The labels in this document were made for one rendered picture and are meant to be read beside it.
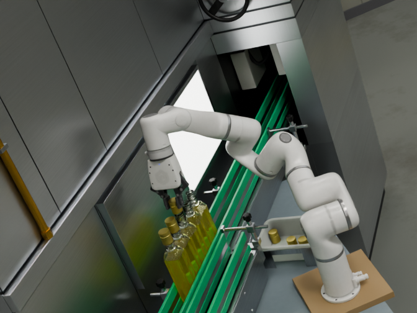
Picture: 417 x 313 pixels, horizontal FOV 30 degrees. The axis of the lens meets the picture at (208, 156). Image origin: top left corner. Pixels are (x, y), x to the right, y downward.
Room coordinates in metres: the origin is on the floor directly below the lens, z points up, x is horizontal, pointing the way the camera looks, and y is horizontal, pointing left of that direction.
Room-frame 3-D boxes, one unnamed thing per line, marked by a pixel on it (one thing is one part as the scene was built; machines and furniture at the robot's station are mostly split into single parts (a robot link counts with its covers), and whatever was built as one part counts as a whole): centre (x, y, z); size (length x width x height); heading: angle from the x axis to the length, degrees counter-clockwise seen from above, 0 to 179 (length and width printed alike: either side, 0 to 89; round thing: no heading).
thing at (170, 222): (2.09, 0.18, 1.14); 0.04 x 0.04 x 0.04
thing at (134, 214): (2.45, 0.14, 1.15); 0.90 x 0.03 x 0.34; 151
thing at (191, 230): (2.13, 0.15, 0.99); 0.06 x 0.06 x 0.21; 60
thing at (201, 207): (2.24, 0.10, 0.99); 0.06 x 0.06 x 0.21; 61
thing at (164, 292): (2.03, 0.30, 0.94); 0.07 x 0.04 x 0.13; 61
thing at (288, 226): (2.25, -0.17, 0.80); 0.22 x 0.17 x 0.09; 61
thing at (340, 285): (1.94, -0.25, 0.85); 0.16 x 0.13 x 0.15; 87
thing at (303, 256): (2.26, -0.14, 0.79); 0.27 x 0.17 x 0.08; 61
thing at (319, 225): (1.94, -0.25, 1.01); 0.13 x 0.10 x 0.16; 87
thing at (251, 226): (2.20, -0.02, 0.95); 0.17 x 0.03 x 0.12; 61
